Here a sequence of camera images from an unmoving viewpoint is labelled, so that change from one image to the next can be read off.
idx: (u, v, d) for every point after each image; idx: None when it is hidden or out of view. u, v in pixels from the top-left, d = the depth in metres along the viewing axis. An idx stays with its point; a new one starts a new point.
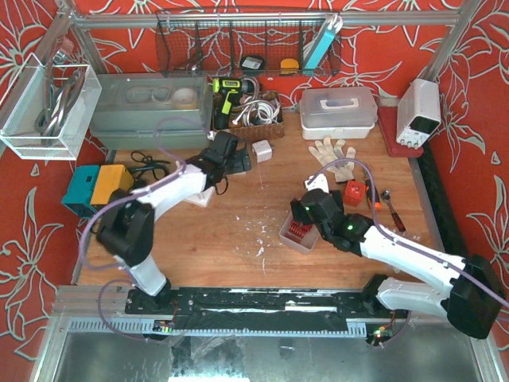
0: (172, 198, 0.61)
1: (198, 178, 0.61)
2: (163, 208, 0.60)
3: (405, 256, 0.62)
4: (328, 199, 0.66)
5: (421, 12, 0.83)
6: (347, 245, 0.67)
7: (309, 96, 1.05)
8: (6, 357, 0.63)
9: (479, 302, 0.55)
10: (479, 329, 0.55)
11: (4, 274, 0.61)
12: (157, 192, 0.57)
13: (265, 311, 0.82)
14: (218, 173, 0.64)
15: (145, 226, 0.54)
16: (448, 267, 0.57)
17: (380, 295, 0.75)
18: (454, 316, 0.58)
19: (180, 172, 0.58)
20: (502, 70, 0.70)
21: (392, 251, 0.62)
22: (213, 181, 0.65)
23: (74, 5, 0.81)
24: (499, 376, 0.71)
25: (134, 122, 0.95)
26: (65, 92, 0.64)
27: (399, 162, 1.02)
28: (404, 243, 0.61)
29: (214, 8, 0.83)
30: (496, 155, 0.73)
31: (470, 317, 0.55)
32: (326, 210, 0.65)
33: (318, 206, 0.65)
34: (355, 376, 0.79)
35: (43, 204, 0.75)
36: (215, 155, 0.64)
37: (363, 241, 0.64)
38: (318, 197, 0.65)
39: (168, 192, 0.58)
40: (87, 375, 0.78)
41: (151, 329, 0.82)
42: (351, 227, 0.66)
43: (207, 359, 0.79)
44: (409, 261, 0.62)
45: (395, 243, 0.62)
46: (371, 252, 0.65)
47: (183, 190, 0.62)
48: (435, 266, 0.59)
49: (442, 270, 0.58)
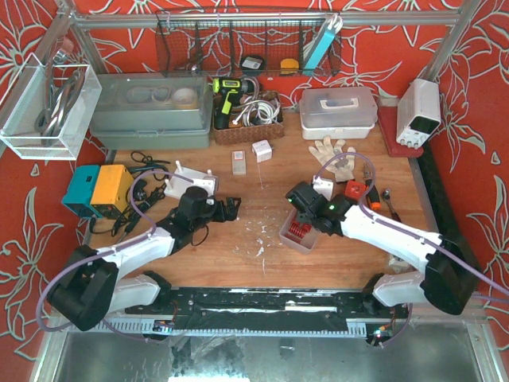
0: (138, 259, 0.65)
1: (167, 242, 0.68)
2: (128, 267, 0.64)
3: (384, 233, 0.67)
4: (305, 188, 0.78)
5: (421, 12, 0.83)
6: (328, 225, 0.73)
7: (309, 96, 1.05)
8: (6, 357, 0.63)
9: (454, 278, 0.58)
10: (455, 305, 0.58)
11: (4, 274, 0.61)
12: (126, 251, 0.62)
13: (265, 311, 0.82)
14: (185, 235, 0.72)
15: (104, 287, 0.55)
16: (424, 241, 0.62)
17: (376, 291, 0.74)
18: (431, 292, 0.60)
19: (149, 234, 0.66)
20: (502, 70, 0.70)
21: (372, 229, 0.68)
22: (182, 244, 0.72)
23: (74, 5, 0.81)
24: (499, 376, 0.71)
25: (134, 122, 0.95)
26: (65, 92, 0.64)
27: (399, 162, 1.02)
28: (382, 220, 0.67)
29: (214, 8, 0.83)
30: (497, 154, 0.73)
31: (447, 294, 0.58)
32: (304, 196, 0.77)
33: (297, 195, 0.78)
34: (355, 376, 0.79)
35: (43, 204, 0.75)
36: (183, 217, 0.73)
37: (343, 219, 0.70)
38: (296, 188, 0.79)
39: (135, 251, 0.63)
40: (87, 374, 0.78)
41: (151, 329, 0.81)
42: (332, 207, 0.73)
43: (207, 359, 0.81)
44: (387, 239, 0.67)
45: (375, 222, 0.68)
46: (352, 231, 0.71)
47: (149, 254, 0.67)
48: (411, 242, 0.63)
49: (418, 246, 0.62)
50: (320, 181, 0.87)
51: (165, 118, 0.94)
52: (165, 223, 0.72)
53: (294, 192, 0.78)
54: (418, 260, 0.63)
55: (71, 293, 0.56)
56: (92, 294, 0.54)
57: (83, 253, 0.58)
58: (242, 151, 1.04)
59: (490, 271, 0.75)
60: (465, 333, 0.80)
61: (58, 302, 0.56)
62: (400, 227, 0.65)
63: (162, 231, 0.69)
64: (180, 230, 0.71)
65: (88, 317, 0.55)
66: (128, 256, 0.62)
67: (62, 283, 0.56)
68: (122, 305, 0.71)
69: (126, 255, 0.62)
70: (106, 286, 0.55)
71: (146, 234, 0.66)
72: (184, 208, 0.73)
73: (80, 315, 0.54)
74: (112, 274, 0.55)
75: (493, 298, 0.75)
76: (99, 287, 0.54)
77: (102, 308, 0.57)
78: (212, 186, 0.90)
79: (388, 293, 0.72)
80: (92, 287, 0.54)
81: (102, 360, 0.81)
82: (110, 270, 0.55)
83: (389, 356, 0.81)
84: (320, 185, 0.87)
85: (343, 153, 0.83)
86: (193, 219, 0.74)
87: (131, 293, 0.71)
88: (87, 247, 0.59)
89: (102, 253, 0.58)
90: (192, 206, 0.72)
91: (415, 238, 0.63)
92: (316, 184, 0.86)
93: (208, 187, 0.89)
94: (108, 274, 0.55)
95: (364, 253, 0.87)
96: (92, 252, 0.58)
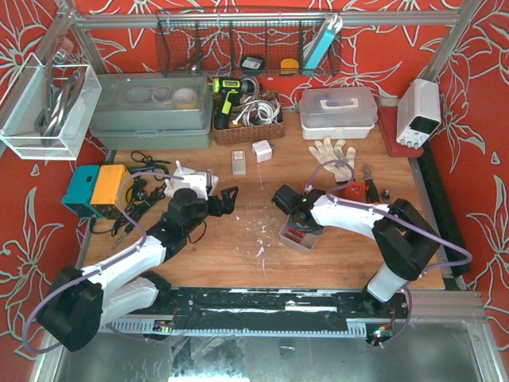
0: (129, 273, 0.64)
1: (158, 250, 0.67)
2: (116, 283, 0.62)
3: (343, 214, 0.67)
4: (285, 190, 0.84)
5: (421, 12, 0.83)
6: (303, 216, 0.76)
7: (309, 96, 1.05)
8: (6, 358, 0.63)
9: (404, 242, 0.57)
10: (409, 270, 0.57)
11: (4, 274, 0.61)
12: (113, 267, 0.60)
13: (265, 311, 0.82)
14: (178, 243, 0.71)
15: (92, 306, 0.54)
16: (373, 211, 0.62)
17: (370, 287, 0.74)
18: (390, 259, 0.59)
19: (137, 246, 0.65)
20: (502, 70, 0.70)
21: (335, 212, 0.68)
22: (174, 250, 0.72)
23: (74, 5, 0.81)
24: (499, 376, 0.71)
25: (134, 123, 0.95)
26: (65, 92, 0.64)
27: (399, 162, 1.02)
28: (343, 201, 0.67)
29: (214, 8, 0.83)
30: (496, 155, 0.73)
31: (397, 257, 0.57)
32: (285, 197, 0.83)
33: (277, 197, 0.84)
34: (355, 376, 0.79)
35: (42, 205, 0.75)
36: (175, 225, 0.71)
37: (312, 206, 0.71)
38: (277, 191, 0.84)
39: (123, 267, 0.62)
40: (87, 374, 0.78)
41: (151, 330, 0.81)
42: (305, 200, 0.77)
43: (207, 359, 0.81)
44: (347, 218, 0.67)
45: (337, 204, 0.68)
46: (321, 217, 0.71)
47: (140, 265, 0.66)
48: (363, 214, 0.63)
49: (369, 216, 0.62)
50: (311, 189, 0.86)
51: (164, 118, 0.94)
52: (157, 231, 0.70)
53: (276, 195, 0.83)
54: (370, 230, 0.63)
55: (59, 312, 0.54)
56: (79, 314, 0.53)
57: (68, 274, 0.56)
58: (242, 151, 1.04)
59: (490, 271, 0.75)
60: (466, 333, 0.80)
61: (46, 322, 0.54)
62: (355, 204, 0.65)
63: (153, 239, 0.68)
64: (173, 237, 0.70)
65: (77, 336, 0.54)
66: (117, 273, 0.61)
67: (49, 305, 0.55)
68: (118, 313, 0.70)
69: (114, 271, 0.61)
70: (92, 306, 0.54)
71: (135, 247, 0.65)
72: (173, 215, 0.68)
73: (68, 335, 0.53)
74: (99, 294, 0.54)
75: (494, 298, 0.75)
76: (86, 307, 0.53)
77: (91, 326, 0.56)
78: (203, 184, 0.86)
79: (379, 286, 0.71)
80: (79, 308, 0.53)
81: (102, 360, 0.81)
82: (98, 290, 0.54)
83: (389, 356, 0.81)
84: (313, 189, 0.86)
85: (328, 161, 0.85)
86: (186, 224, 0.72)
87: (128, 301, 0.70)
88: (73, 268, 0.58)
89: (88, 273, 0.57)
90: (181, 213, 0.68)
91: (366, 210, 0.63)
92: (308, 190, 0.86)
93: (200, 184, 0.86)
94: (95, 294, 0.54)
95: (364, 252, 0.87)
96: (77, 274, 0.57)
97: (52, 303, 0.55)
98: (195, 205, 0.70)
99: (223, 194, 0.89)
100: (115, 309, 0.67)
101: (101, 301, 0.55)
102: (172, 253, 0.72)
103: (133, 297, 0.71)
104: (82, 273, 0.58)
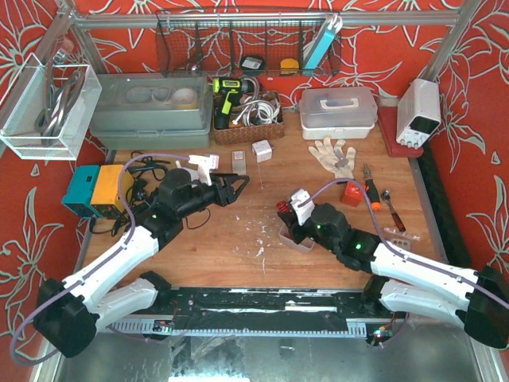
0: (118, 273, 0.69)
1: (149, 243, 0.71)
2: (106, 286, 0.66)
3: (415, 270, 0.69)
4: (340, 218, 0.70)
5: (421, 12, 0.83)
6: (357, 265, 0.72)
7: (309, 96, 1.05)
8: (7, 358, 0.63)
9: (493, 312, 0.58)
10: (498, 340, 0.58)
11: (4, 274, 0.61)
12: (96, 273, 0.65)
13: (265, 311, 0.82)
14: (172, 229, 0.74)
15: (77, 320, 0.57)
16: (461, 280, 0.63)
17: (384, 299, 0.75)
18: (471, 326, 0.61)
19: (124, 244, 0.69)
20: (502, 70, 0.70)
21: (403, 267, 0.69)
22: (170, 236, 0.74)
23: (74, 5, 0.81)
24: (499, 376, 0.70)
25: (135, 123, 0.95)
26: (65, 92, 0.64)
27: (399, 162, 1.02)
28: (414, 259, 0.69)
29: (214, 8, 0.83)
30: (497, 155, 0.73)
31: (489, 329, 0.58)
32: (339, 229, 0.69)
33: (331, 226, 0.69)
34: (355, 376, 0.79)
35: (43, 205, 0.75)
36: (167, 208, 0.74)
37: (375, 259, 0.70)
38: (332, 217, 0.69)
39: (107, 271, 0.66)
40: (87, 374, 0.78)
41: (151, 330, 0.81)
42: (359, 245, 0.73)
43: (207, 359, 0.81)
44: (419, 276, 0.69)
45: (406, 261, 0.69)
46: (382, 268, 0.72)
47: (127, 263, 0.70)
48: (448, 280, 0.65)
49: (456, 284, 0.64)
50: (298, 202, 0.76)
51: (164, 118, 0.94)
52: (149, 216, 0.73)
53: (332, 224, 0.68)
54: (458, 299, 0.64)
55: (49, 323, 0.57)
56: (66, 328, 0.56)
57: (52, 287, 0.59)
58: (242, 151, 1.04)
59: None
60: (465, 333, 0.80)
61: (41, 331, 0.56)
62: (434, 267, 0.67)
63: (141, 229, 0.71)
64: (166, 224, 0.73)
65: (67, 348, 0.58)
66: (100, 279, 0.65)
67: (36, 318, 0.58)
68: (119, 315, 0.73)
69: (98, 278, 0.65)
70: (76, 320, 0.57)
71: (121, 245, 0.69)
72: (165, 199, 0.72)
73: (62, 345, 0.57)
74: (82, 309, 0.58)
75: None
76: (72, 321, 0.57)
77: (82, 338, 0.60)
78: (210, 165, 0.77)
79: (402, 303, 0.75)
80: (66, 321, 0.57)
81: (102, 360, 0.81)
82: (80, 305, 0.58)
83: (388, 356, 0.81)
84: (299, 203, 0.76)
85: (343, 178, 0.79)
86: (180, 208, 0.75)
87: (125, 305, 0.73)
88: (56, 281, 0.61)
89: (71, 285, 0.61)
90: (172, 196, 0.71)
91: (452, 277, 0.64)
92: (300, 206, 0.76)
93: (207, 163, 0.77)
94: (78, 309, 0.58)
95: None
96: (60, 286, 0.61)
97: (41, 315, 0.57)
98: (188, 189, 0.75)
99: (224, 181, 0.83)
100: (112, 313, 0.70)
101: (87, 313, 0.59)
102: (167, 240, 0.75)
103: (130, 301, 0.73)
104: (64, 286, 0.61)
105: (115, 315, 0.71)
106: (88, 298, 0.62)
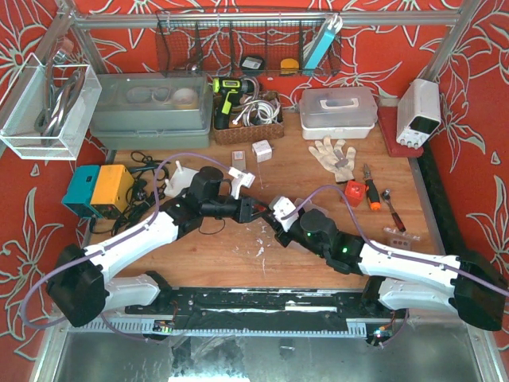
0: (136, 251, 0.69)
1: (170, 230, 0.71)
2: (121, 263, 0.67)
3: (403, 267, 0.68)
4: (331, 225, 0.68)
5: (421, 12, 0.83)
6: (347, 268, 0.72)
7: (309, 96, 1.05)
8: (7, 358, 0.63)
9: (483, 298, 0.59)
10: (493, 323, 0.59)
11: (4, 274, 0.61)
12: (117, 247, 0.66)
13: (265, 311, 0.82)
14: (192, 220, 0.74)
15: (92, 289, 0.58)
16: (444, 267, 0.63)
17: (384, 298, 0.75)
18: (465, 313, 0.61)
19: (146, 224, 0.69)
20: (502, 70, 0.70)
21: (391, 264, 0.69)
22: (188, 228, 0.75)
23: (74, 5, 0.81)
24: (499, 376, 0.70)
25: (134, 123, 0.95)
26: (65, 92, 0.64)
27: (399, 162, 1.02)
28: (398, 255, 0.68)
29: (214, 8, 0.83)
30: (497, 155, 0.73)
31: (481, 313, 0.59)
32: (331, 236, 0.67)
33: (323, 233, 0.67)
34: (356, 376, 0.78)
35: (43, 204, 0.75)
36: (192, 200, 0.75)
37: (360, 261, 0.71)
38: (323, 225, 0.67)
39: (126, 247, 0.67)
40: (87, 375, 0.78)
41: (151, 330, 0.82)
42: (345, 249, 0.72)
43: (207, 359, 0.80)
44: (407, 270, 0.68)
45: (391, 257, 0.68)
46: (371, 268, 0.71)
47: (148, 243, 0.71)
48: (433, 270, 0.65)
49: (441, 273, 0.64)
50: (281, 210, 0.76)
51: (164, 118, 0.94)
52: (173, 205, 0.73)
53: (323, 231, 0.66)
54: (445, 287, 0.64)
55: (64, 287, 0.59)
56: (82, 293, 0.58)
57: (71, 253, 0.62)
58: (242, 150, 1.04)
59: None
60: (465, 333, 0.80)
61: (56, 294, 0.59)
62: (418, 259, 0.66)
63: (165, 216, 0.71)
64: (189, 214, 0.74)
65: (80, 314, 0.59)
66: (120, 253, 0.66)
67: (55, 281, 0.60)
68: (119, 305, 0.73)
69: (118, 251, 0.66)
70: (92, 289, 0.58)
71: (144, 226, 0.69)
72: (196, 190, 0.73)
73: (72, 310, 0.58)
74: (99, 278, 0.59)
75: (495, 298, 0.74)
76: (88, 288, 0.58)
77: (94, 309, 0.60)
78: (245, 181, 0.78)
79: (399, 300, 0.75)
80: (82, 288, 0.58)
81: (102, 360, 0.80)
82: (98, 274, 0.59)
83: (390, 356, 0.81)
84: (282, 211, 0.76)
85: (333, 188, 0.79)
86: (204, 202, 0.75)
87: (129, 294, 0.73)
88: (76, 247, 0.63)
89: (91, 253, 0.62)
90: (204, 188, 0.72)
91: (436, 266, 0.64)
92: (281, 216, 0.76)
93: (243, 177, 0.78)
94: (95, 278, 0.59)
95: None
96: (80, 253, 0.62)
97: (57, 278, 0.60)
98: (218, 186, 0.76)
99: (248, 199, 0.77)
100: (118, 298, 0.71)
101: (102, 283, 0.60)
102: (185, 232, 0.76)
103: (134, 290, 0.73)
104: (85, 251, 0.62)
105: (119, 302, 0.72)
106: (107, 268, 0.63)
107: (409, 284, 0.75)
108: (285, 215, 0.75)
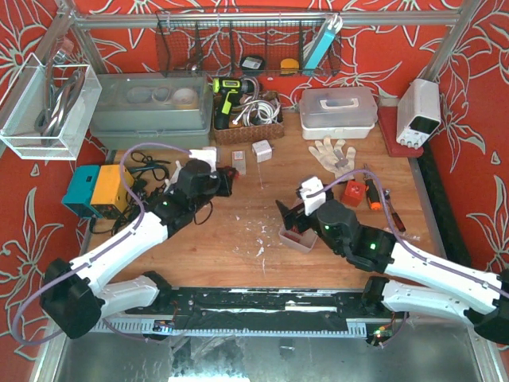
0: (125, 258, 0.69)
1: (159, 230, 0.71)
2: (110, 273, 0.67)
3: (437, 276, 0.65)
4: (351, 216, 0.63)
5: (421, 12, 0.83)
6: (371, 266, 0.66)
7: (309, 96, 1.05)
8: (7, 358, 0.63)
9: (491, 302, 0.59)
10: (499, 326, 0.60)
11: (4, 274, 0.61)
12: (103, 256, 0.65)
13: (265, 311, 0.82)
14: (183, 217, 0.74)
15: (83, 302, 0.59)
16: (487, 286, 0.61)
17: (386, 302, 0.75)
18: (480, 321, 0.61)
19: (132, 229, 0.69)
20: (502, 70, 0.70)
21: (424, 270, 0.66)
22: (179, 224, 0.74)
23: (74, 5, 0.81)
24: (499, 376, 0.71)
25: (134, 123, 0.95)
26: (65, 92, 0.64)
27: (399, 162, 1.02)
28: (437, 263, 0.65)
29: (214, 8, 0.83)
30: (497, 154, 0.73)
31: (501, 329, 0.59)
32: (350, 228, 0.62)
33: (342, 225, 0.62)
34: (355, 376, 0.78)
35: (42, 205, 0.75)
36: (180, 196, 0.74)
37: (392, 262, 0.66)
38: (342, 216, 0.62)
39: (113, 256, 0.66)
40: (86, 375, 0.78)
41: (151, 330, 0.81)
42: (373, 245, 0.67)
43: (207, 359, 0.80)
44: (439, 279, 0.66)
45: (428, 263, 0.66)
46: (399, 271, 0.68)
47: (137, 248, 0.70)
48: (473, 286, 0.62)
49: (481, 290, 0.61)
50: (307, 189, 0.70)
51: (164, 118, 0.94)
52: (161, 203, 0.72)
53: (341, 223, 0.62)
54: (480, 305, 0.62)
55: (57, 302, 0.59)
56: (74, 306, 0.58)
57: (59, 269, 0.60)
58: (242, 151, 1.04)
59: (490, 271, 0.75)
60: (465, 333, 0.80)
61: (48, 310, 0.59)
62: (456, 270, 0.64)
63: (152, 216, 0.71)
64: (178, 211, 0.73)
65: (75, 327, 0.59)
66: (107, 263, 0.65)
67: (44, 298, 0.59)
68: (119, 308, 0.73)
69: (105, 263, 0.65)
70: (82, 302, 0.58)
71: (130, 230, 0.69)
72: (183, 186, 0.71)
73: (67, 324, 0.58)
74: (87, 291, 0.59)
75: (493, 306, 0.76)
76: (78, 302, 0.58)
77: (87, 321, 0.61)
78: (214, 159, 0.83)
79: (406, 305, 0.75)
80: (72, 302, 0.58)
81: (102, 360, 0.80)
82: (85, 287, 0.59)
83: (390, 356, 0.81)
84: (308, 191, 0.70)
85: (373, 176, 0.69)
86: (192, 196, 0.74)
87: (130, 298, 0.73)
88: (62, 261, 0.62)
89: (78, 267, 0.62)
90: (191, 184, 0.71)
91: (476, 282, 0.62)
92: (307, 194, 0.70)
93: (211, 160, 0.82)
94: (83, 291, 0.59)
95: None
96: (67, 267, 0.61)
97: (48, 294, 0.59)
98: (206, 179, 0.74)
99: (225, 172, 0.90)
100: (116, 302, 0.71)
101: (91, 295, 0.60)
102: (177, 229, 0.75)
103: (134, 294, 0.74)
104: (71, 267, 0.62)
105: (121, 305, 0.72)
106: (95, 280, 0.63)
107: (417, 291, 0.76)
108: (311, 194, 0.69)
